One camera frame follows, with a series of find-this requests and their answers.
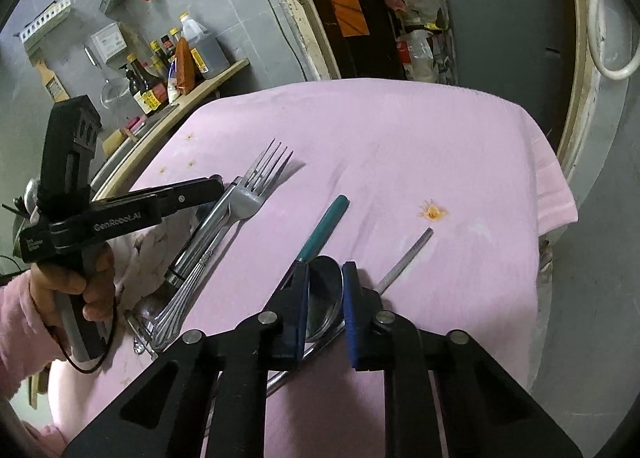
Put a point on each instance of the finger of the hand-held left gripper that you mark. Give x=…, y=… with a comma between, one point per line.
x=185, y=197

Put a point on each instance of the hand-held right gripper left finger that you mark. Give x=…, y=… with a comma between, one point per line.
x=303, y=323

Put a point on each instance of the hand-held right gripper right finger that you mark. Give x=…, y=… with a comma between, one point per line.
x=354, y=318

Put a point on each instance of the metal fork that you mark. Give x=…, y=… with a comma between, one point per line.
x=245, y=203
x=200, y=243

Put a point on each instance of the person's left hand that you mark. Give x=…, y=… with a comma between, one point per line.
x=50, y=283

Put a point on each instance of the yellow-label sauce bottle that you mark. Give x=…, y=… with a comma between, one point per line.
x=145, y=92

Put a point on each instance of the metal strainer ladle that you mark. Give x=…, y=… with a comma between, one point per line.
x=115, y=92

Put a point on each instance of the orange-brown seasoning packet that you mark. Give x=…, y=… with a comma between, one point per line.
x=185, y=67

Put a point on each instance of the large brown oil jug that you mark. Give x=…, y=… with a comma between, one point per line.
x=207, y=50

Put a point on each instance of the wooden grater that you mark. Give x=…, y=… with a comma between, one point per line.
x=52, y=82

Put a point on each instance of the pink floral tablecloth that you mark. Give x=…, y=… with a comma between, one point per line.
x=400, y=162

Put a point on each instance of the dark wooden door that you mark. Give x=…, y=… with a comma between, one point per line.
x=370, y=52

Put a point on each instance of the plastic bag with red print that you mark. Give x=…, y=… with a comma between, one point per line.
x=417, y=55

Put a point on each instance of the grey cabinet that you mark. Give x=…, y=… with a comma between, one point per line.
x=505, y=37

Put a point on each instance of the white wall box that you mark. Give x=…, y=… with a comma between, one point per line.
x=107, y=42

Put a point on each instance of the white wall basket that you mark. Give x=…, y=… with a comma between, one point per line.
x=45, y=22

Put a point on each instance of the white door frame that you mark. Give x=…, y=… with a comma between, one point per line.
x=305, y=12

